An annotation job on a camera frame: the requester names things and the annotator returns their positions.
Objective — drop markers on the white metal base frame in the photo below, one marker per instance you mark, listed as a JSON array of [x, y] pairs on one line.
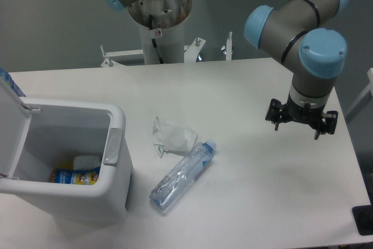
[[192, 53]]

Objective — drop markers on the white frame at right edge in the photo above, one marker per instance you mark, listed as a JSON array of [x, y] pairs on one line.
[[363, 98]]

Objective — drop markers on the crushed clear plastic bottle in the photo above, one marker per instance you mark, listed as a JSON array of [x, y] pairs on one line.
[[175, 182]]

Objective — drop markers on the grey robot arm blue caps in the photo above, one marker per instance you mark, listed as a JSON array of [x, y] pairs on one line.
[[292, 35]]

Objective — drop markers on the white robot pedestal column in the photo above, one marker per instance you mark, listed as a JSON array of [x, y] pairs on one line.
[[161, 27]]

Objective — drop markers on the white paper wrapper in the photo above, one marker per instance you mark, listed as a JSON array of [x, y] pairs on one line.
[[169, 136]]

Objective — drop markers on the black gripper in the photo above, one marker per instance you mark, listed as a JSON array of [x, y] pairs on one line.
[[322, 123]]

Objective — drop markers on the blue yellow snack package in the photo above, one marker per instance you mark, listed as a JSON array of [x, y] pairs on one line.
[[75, 177]]

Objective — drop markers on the white plastic trash can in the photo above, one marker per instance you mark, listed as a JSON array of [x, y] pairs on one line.
[[68, 158]]

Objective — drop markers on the white trash can lid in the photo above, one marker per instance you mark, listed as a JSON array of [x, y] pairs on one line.
[[15, 122]]

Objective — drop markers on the blue patterned item behind lid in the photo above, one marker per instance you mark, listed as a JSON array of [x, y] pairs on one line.
[[11, 83]]

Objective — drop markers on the black clamp at table edge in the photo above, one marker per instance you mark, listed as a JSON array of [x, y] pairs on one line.
[[363, 219]]

